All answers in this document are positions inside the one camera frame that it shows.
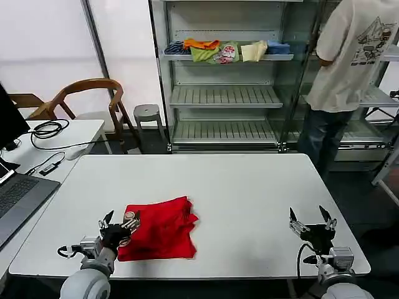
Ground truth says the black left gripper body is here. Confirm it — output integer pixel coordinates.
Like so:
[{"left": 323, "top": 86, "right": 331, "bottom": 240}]
[{"left": 100, "top": 222, "right": 132, "bottom": 250}]

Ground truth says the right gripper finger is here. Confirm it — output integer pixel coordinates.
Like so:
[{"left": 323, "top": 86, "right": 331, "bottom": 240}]
[
  {"left": 289, "top": 207, "right": 311, "bottom": 234},
  {"left": 318, "top": 204, "right": 338, "bottom": 231}
]

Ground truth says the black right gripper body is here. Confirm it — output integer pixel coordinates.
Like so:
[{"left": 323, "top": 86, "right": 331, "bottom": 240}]
[{"left": 300, "top": 223, "right": 336, "bottom": 254}]

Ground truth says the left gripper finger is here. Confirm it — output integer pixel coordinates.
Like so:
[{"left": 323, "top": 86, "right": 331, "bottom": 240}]
[
  {"left": 120, "top": 210, "right": 142, "bottom": 234},
  {"left": 98, "top": 210, "right": 115, "bottom": 230}
]

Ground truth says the red shirt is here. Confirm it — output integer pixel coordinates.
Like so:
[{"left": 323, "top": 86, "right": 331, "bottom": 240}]
[{"left": 117, "top": 195, "right": 200, "bottom": 263}]

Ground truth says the grey laptop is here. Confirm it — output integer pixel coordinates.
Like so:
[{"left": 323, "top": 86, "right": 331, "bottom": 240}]
[{"left": 0, "top": 173, "right": 61, "bottom": 250}]

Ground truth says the white side desk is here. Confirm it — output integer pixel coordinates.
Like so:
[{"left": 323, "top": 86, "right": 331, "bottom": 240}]
[{"left": 0, "top": 119, "right": 106, "bottom": 259}]

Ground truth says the grey round stool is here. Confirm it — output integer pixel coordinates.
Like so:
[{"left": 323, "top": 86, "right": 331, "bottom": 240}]
[{"left": 133, "top": 104, "right": 166, "bottom": 154}]

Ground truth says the glass-sided metal shelf rack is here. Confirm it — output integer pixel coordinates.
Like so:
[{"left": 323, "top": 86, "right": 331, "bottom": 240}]
[{"left": 280, "top": 0, "right": 399, "bottom": 172}]

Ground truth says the curved-back wooden chair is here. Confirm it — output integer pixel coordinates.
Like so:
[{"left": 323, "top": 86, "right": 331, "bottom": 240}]
[{"left": 27, "top": 78, "right": 141, "bottom": 155}]

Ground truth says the black monitor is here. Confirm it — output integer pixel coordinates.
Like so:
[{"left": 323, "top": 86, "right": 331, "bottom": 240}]
[{"left": 0, "top": 82, "right": 32, "bottom": 152}]

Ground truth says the black tripod stand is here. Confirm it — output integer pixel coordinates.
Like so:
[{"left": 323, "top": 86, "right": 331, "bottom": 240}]
[{"left": 364, "top": 90, "right": 399, "bottom": 131}]

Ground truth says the flat brown wooden chair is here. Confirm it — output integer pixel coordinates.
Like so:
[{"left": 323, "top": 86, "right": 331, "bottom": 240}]
[{"left": 9, "top": 92, "right": 48, "bottom": 121}]

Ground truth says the metal shelf rack with clothes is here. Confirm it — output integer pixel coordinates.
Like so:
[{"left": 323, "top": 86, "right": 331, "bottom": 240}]
[{"left": 148, "top": 0, "right": 312, "bottom": 154}]

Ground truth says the person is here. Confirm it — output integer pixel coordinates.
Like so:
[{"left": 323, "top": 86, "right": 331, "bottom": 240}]
[{"left": 297, "top": 0, "right": 399, "bottom": 175}]

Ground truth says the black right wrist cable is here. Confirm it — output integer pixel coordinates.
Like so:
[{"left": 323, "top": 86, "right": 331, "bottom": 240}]
[{"left": 296, "top": 242, "right": 316, "bottom": 280}]

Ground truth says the white folding frame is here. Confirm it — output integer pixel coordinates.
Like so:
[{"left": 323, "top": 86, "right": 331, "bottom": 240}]
[{"left": 371, "top": 136, "right": 399, "bottom": 207}]

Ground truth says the black adapter with cable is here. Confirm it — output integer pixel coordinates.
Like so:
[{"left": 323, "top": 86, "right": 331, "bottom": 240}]
[{"left": 24, "top": 151, "right": 67, "bottom": 178}]

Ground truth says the coiled black cable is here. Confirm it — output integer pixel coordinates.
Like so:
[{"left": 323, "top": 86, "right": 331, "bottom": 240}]
[{"left": 30, "top": 118, "right": 109, "bottom": 151}]

